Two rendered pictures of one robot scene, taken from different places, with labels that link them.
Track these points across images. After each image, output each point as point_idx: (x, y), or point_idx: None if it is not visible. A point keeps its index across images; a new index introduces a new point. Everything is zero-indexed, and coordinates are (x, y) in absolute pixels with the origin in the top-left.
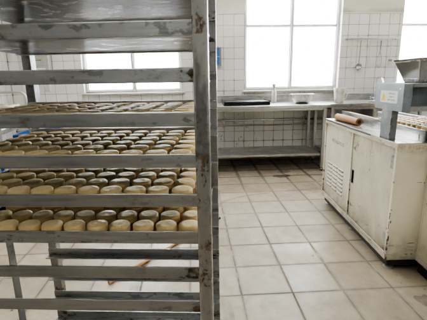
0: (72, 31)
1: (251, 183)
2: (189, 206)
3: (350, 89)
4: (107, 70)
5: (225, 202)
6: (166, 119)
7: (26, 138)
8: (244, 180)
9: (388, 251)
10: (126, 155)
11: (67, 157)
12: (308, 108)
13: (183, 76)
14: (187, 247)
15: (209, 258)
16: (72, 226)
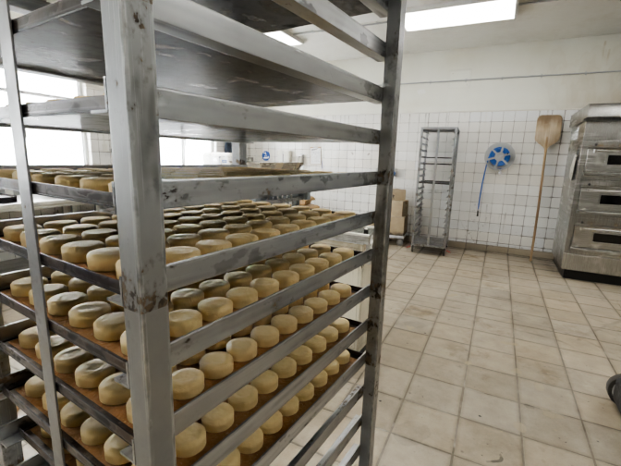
0: (322, 183)
1: (23, 318)
2: (363, 332)
3: None
4: (337, 222)
5: (10, 359)
6: (360, 259)
7: (67, 345)
8: (6, 317)
9: None
10: (339, 305)
11: (304, 329)
12: (76, 202)
13: (370, 219)
14: (22, 445)
15: (379, 369)
16: (277, 419)
